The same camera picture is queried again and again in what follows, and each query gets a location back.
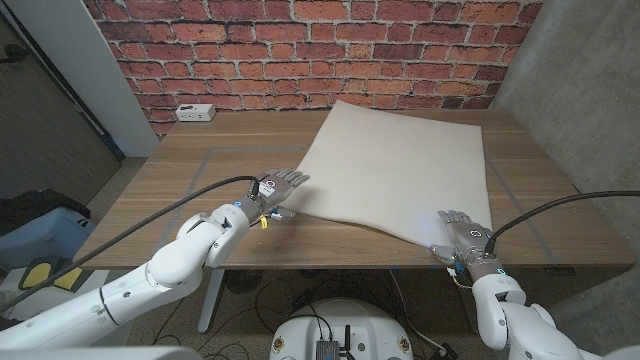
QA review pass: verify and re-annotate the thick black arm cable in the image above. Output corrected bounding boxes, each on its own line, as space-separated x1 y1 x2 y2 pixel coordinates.
0 174 262 314
483 190 640 254

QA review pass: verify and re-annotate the printed brick backdrop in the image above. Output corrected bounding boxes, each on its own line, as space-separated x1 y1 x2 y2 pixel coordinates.
82 0 545 139

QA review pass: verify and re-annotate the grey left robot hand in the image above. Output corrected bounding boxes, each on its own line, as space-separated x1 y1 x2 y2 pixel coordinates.
244 168 312 224

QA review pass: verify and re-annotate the black door handle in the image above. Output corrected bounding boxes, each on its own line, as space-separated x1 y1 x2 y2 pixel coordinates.
0 43 30 65

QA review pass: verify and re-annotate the white table leg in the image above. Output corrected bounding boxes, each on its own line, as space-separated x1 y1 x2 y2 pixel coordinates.
197 269 226 334
452 267 484 334

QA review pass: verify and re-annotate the round black floor fan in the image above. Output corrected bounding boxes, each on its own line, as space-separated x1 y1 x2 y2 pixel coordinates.
223 269 265 295

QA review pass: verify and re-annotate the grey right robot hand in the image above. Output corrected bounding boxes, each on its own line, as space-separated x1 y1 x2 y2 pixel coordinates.
428 209 504 282

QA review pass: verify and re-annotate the cream memory foam sheet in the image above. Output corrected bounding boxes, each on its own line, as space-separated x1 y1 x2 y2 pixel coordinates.
282 99 494 250

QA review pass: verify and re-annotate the black cloth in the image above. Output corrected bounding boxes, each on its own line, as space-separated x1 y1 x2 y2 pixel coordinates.
0 188 92 236

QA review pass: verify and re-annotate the white power strip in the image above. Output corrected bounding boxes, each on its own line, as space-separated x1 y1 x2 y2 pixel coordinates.
174 103 217 123

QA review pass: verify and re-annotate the grey box on torso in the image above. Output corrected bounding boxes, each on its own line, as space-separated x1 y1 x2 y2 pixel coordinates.
315 339 341 360

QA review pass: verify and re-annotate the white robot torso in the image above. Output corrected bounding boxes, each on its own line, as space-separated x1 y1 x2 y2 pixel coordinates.
269 298 415 360

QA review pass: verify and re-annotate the yellow black foot pedal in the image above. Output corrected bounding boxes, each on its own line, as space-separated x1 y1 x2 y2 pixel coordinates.
18 256 84 292

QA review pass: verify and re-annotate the blue storage bin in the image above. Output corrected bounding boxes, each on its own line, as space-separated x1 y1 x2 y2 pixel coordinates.
0 206 97 272

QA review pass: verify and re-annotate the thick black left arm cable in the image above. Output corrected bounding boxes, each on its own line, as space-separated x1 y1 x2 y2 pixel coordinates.
0 174 262 314

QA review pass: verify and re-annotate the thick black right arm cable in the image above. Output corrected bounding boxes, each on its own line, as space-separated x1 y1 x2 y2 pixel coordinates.
483 190 640 254

